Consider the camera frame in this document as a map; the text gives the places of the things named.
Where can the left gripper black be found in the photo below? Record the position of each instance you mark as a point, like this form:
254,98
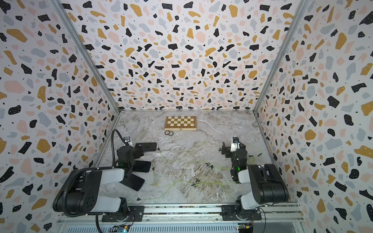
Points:
139,157

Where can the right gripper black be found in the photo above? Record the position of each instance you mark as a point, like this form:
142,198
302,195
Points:
228,150

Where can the black smartphone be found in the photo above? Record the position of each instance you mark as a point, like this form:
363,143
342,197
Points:
147,147
141,166

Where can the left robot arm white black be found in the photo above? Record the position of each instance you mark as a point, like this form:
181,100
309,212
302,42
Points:
79,195

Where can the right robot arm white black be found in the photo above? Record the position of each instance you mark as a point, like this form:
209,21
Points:
267,186

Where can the near blue-edged smartphone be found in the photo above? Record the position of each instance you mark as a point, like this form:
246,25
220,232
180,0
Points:
134,182

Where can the wooden chessboard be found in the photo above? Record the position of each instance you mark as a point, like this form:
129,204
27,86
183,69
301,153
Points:
181,123

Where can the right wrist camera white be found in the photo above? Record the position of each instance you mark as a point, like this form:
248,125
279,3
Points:
235,144

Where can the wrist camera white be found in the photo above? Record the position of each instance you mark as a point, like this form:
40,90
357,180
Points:
235,144
127,141

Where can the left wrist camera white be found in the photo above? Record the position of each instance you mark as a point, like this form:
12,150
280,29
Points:
127,141

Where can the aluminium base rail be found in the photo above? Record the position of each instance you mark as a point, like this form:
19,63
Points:
192,218

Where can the left aluminium corner post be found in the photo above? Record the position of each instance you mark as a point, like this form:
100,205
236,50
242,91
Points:
59,9

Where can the aluminium corner post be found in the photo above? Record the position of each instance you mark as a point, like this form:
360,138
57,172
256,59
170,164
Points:
59,9
283,49

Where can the right aluminium corner post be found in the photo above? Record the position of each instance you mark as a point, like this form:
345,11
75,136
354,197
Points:
283,49

